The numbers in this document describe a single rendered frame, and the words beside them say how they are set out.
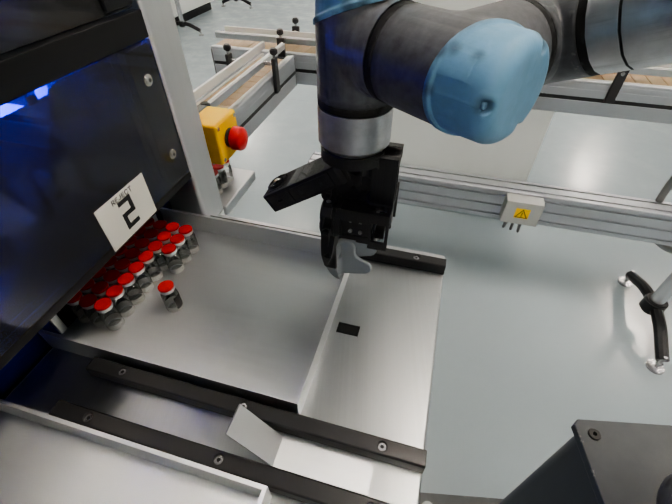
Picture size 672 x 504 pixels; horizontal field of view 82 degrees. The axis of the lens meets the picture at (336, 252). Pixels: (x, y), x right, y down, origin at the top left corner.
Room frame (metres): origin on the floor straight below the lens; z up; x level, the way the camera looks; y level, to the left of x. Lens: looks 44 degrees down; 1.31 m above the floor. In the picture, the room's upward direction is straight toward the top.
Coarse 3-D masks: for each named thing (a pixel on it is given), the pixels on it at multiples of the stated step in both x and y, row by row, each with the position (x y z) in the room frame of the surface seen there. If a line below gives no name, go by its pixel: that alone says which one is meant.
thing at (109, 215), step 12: (132, 180) 0.40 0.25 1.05; (144, 180) 0.42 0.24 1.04; (120, 192) 0.38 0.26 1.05; (132, 192) 0.39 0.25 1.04; (144, 192) 0.41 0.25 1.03; (108, 204) 0.36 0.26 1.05; (144, 204) 0.40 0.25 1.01; (96, 216) 0.34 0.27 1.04; (108, 216) 0.35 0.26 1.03; (120, 216) 0.36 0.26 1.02; (132, 216) 0.38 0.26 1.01; (144, 216) 0.39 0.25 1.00; (108, 228) 0.34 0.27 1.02; (120, 228) 0.36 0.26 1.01; (132, 228) 0.37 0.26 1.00; (120, 240) 0.35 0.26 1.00
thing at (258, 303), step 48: (240, 240) 0.48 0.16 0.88; (288, 240) 0.46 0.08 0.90; (192, 288) 0.37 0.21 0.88; (240, 288) 0.37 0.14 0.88; (288, 288) 0.37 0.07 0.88; (336, 288) 0.34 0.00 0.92; (48, 336) 0.27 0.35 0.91; (96, 336) 0.29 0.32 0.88; (144, 336) 0.29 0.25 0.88; (192, 336) 0.29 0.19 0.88; (240, 336) 0.29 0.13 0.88; (288, 336) 0.29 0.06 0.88; (240, 384) 0.20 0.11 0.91; (288, 384) 0.22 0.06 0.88
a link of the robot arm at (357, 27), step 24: (336, 0) 0.34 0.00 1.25; (360, 0) 0.33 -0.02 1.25; (384, 0) 0.34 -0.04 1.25; (408, 0) 0.35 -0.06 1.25; (336, 24) 0.34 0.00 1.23; (360, 24) 0.33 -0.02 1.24; (336, 48) 0.34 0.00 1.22; (360, 48) 0.32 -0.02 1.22; (336, 72) 0.34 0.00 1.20; (360, 72) 0.32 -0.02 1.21; (336, 96) 0.34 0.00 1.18; (360, 96) 0.33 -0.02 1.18
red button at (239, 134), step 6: (234, 126) 0.62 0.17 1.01; (234, 132) 0.60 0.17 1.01; (240, 132) 0.60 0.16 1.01; (246, 132) 0.62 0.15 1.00; (228, 138) 0.60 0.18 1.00; (234, 138) 0.59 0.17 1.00; (240, 138) 0.60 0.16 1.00; (246, 138) 0.61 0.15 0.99; (234, 144) 0.59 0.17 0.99; (240, 144) 0.59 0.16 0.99; (246, 144) 0.61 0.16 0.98; (240, 150) 0.60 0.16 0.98
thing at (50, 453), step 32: (0, 416) 0.18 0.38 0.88; (32, 416) 0.17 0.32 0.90; (0, 448) 0.15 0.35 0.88; (32, 448) 0.15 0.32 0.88; (64, 448) 0.15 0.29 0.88; (96, 448) 0.15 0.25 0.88; (128, 448) 0.14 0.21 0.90; (0, 480) 0.12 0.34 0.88; (32, 480) 0.12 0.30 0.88; (64, 480) 0.12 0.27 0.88; (96, 480) 0.12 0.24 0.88; (128, 480) 0.12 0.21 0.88; (160, 480) 0.12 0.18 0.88; (192, 480) 0.12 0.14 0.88; (224, 480) 0.11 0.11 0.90
